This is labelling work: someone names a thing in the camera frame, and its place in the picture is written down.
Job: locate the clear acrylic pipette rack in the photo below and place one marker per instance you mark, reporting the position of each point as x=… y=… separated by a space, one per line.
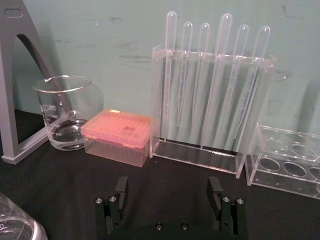
x=255 y=110

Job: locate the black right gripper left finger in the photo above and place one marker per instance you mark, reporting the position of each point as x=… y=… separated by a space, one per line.
x=122 y=190

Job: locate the clear acrylic tube rack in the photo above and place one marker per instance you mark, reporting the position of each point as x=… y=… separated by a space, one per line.
x=260 y=160

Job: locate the clear glass flask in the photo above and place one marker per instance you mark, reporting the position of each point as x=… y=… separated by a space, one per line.
x=17 y=225

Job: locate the black table cloth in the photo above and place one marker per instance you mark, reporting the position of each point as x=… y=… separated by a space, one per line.
x=62 y=190

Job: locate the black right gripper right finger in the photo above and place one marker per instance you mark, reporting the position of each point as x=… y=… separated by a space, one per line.
x=214 y=192

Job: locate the orange pipette tip box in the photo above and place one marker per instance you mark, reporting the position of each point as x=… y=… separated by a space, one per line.
x=117 y=130

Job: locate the clear glass beaker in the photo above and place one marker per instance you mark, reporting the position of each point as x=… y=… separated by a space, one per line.
x=65 y=100

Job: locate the grey arched stand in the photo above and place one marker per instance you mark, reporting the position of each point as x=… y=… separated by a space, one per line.
x=6 y=105

